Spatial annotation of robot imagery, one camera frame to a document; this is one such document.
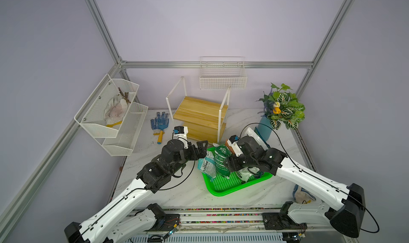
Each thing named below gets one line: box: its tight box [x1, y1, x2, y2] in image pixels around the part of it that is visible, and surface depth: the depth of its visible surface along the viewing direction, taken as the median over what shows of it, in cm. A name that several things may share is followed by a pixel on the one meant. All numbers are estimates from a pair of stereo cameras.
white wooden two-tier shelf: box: [165, 76, 232, 145], surface depth 92 cm
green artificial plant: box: [255, 82, 306, 131], surface depth 78 cm
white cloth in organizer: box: [103, 93, 128, 125], surface depth 80 cm
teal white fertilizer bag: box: [197, 150, 217, 181], surface depth 81 cm
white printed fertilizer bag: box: [236, 166, 260, 183], surface depth 82 cm
